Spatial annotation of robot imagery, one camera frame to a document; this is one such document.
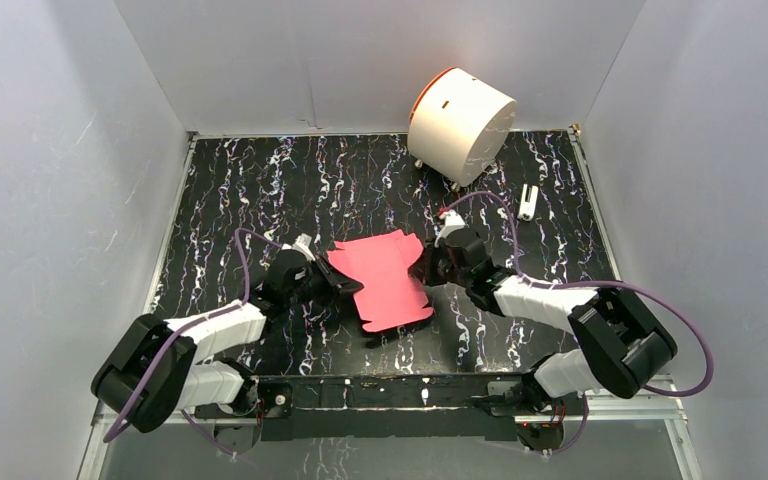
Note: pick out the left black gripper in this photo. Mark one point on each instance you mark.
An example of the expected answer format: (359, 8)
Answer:
(330, 288)

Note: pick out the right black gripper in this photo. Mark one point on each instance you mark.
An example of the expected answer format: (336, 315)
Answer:
(422, 268)

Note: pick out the pink paper box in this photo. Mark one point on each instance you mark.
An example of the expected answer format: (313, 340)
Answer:
(389, 297)

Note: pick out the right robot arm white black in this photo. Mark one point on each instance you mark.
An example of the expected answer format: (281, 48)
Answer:
(621, 345)

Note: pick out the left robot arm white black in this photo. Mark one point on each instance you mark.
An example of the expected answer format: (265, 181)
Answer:
(161, 366)

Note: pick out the small white plastic clip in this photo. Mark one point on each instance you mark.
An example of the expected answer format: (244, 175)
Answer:
(528, 202)

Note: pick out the white cylindrical container orange rim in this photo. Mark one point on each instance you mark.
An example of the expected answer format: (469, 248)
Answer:
(458, 124)

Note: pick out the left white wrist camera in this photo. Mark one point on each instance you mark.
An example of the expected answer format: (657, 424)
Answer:
(302, 244)

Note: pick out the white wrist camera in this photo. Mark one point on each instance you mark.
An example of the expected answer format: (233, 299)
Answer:
(302, 244)
(451, 222)

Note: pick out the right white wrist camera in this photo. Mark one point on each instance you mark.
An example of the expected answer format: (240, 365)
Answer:
(451, 222)

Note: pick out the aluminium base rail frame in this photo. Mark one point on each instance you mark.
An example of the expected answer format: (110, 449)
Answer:
(494, 406)

